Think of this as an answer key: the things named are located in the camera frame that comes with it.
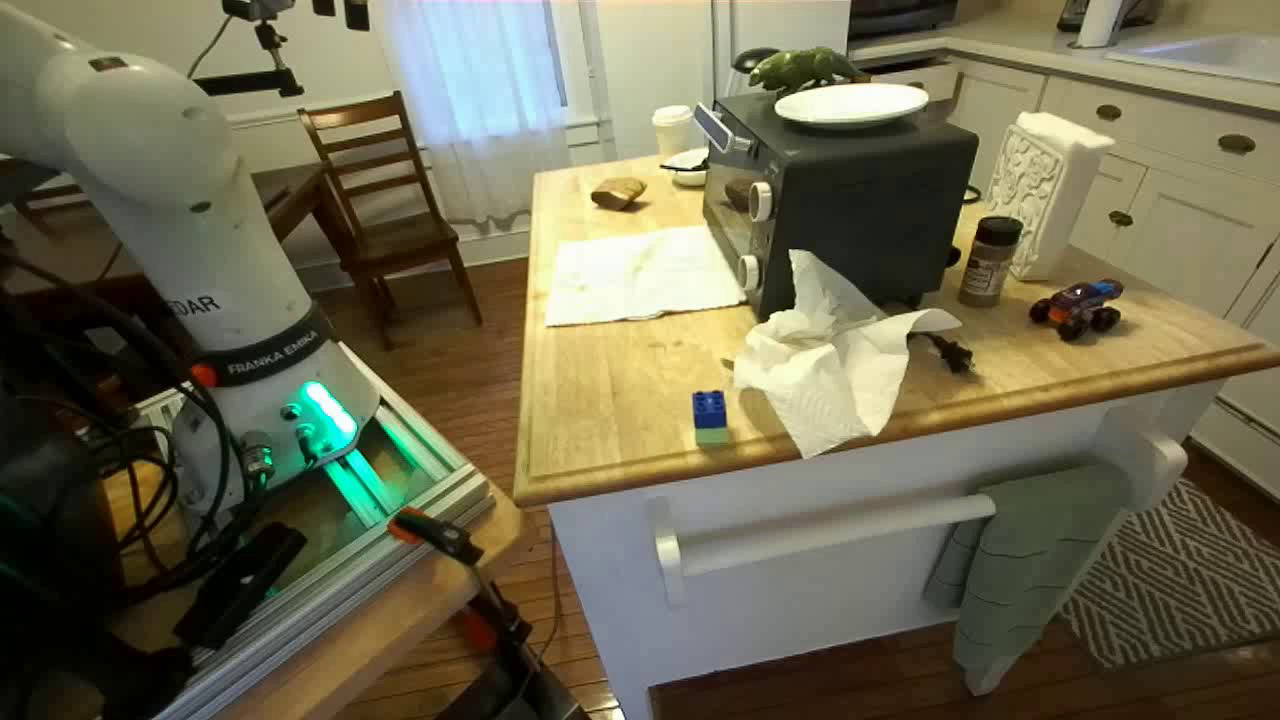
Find silver higher oven knob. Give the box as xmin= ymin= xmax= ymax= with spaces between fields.
xmin=739 ymin=174 xmax=779 ymax=227

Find wooden top kitchen island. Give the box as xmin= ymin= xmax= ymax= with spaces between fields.
xmin=514 ymin=151 xmax=1280 ymax=720

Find small blue cube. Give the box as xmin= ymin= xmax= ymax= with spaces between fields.
xmin=689 ymin=387 xmax=732 ymax=447

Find flat white cloth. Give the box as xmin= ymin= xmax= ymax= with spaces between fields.
xmin=546 ymin=218 xmax=753 ymax=330

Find brown bread slice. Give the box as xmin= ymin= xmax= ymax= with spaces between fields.
xmin=587 ymin=172 xmax=654 ymax=214

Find crumpled white paper towel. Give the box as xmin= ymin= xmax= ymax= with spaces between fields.
xmin=732 ymin=243 xmax=965 ymax=463

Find white bowl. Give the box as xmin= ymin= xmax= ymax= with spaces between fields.
xmin=656 ymin=144 xmax=715 ymax=181

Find white lidded cup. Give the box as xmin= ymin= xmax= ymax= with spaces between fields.
xmin=650 ymin=100 xmax=706 ymax=160

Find white towel bar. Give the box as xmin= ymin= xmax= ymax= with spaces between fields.
xmin=650 ymin=486 xmax=1000 ymax=606

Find orange black clamp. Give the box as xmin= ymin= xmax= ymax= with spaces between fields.
xmin=388 ymin=502 xmax=591 ymax=720

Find black toaster oven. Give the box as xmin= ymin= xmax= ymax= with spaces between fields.
xmin=699 ymin=87 xmax=979 ymax=322

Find dark wooden chair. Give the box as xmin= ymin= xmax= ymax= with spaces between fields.
xmin=296 ymin=87 xmax=487 ymax=350

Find white sheer curtain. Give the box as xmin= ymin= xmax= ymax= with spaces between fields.
xmin=382 ymin=0 xmax=579 ymax=222

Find white plate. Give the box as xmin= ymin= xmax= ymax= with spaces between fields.
xmin=773 ymin=80 xmax=931 ymax=132

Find green vegetable toy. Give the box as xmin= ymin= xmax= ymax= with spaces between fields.
xmin=739 ymin=44 xmax=872 ymax=100

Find wooden robot cart top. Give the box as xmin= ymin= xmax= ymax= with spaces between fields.
xmin=215 ymin=486 xmax=534 ymax=720

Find black countertop appliance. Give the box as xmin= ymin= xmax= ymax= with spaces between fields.
xmin=849 ymin=0 xmax=959 ymax=38

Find orange blue toy car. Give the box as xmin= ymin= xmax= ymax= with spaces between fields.
xmin=1025 ymin=277 xmax=1130 ymax=344

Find white patterned napkin holder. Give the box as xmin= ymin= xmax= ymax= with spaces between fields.
xmin=987 ymin=107 xmax=1118 ymax=285

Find green hanging towel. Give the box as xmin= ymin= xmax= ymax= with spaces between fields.
xmin=920 ymin=459 xmax=1135 ymax=701

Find black flat box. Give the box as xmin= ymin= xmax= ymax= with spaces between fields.
xmin=172 ymin=518 xmax=311 ymax=652

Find white lower kitchen cabinets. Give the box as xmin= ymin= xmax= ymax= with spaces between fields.
xmin=853 ymin=48 xmax=1280 ymax=501

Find white paper towel roll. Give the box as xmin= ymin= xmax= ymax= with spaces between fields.
xmin=1071 ymin=0 xmax=1133 ymax=52

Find patterned grey rug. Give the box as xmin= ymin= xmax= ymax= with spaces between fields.
xmin=1055 ymin=476 xmax=1280 ymax=671

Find white kitchen sink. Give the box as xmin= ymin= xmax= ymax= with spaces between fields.
xmin=1104 ymin=28 xmax=1280 ymax=87

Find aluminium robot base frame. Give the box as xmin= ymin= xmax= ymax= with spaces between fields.
xmin=155 ymin=378 xmax=497 ymax=720

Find black camera tripod mount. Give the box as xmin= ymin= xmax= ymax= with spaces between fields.
xmin=184 ymin=0 xmax=308 ymax=100

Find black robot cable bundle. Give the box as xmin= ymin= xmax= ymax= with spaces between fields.
xmin=0 ymin=262 xmax=272 ymax=616

